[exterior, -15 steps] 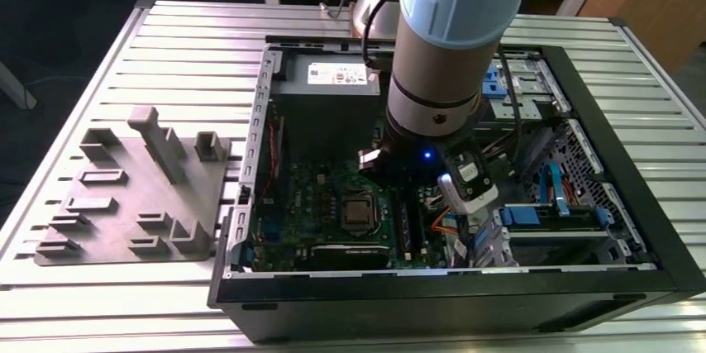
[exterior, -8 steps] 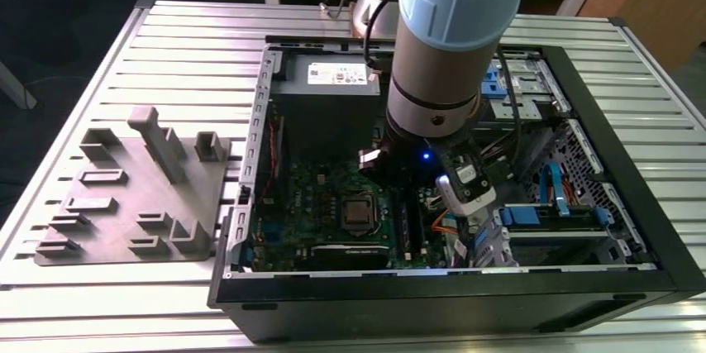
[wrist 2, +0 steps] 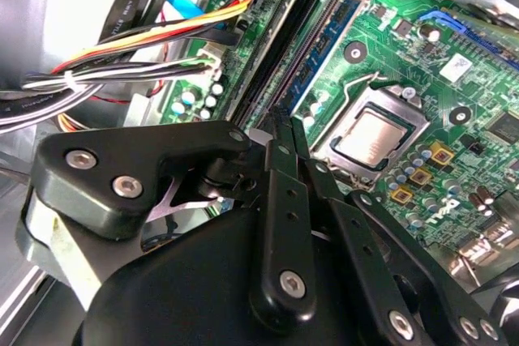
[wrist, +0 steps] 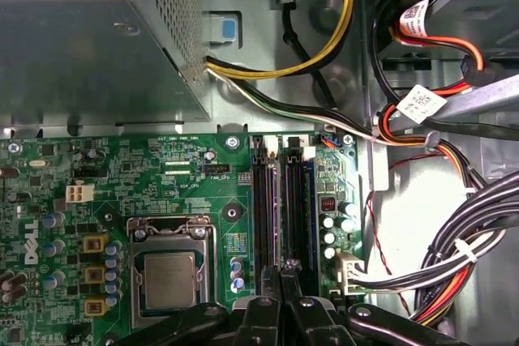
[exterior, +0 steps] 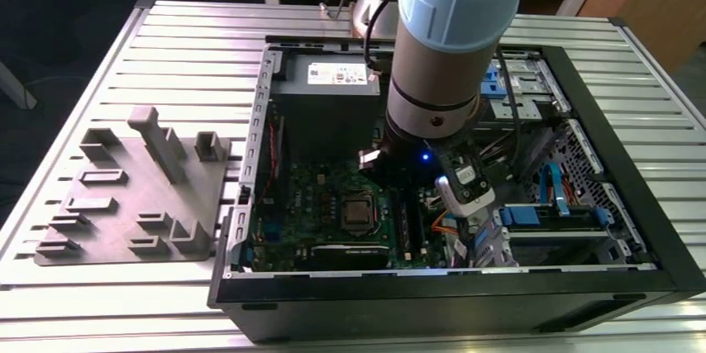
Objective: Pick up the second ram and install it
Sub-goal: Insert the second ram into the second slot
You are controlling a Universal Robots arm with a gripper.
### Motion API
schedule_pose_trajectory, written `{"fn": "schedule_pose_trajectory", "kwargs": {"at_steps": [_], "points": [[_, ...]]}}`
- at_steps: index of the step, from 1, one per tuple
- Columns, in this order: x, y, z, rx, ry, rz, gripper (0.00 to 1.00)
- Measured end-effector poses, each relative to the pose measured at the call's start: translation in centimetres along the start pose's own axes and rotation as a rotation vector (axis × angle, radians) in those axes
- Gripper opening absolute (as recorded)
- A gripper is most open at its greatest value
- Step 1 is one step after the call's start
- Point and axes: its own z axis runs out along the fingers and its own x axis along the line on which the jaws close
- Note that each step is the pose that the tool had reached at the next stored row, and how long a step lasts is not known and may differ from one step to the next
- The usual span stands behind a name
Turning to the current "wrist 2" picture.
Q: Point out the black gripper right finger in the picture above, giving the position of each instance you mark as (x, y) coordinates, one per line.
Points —
(353, 240)

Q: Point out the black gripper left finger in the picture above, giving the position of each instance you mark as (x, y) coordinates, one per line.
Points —
(93, 200)

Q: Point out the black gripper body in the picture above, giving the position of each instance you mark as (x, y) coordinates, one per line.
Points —
(182, 289)

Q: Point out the blue RAM stick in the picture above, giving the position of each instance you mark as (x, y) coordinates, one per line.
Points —
(328, 50)

